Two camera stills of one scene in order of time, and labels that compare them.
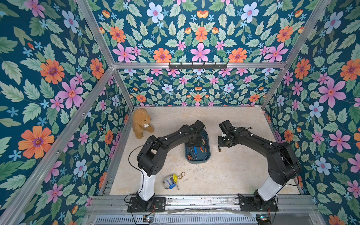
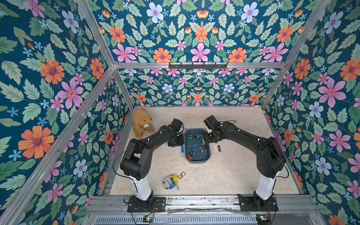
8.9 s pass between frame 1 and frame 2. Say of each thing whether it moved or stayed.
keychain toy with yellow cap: stayed
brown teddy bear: stayed
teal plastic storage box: stayed
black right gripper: moved
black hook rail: stayed
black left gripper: moved
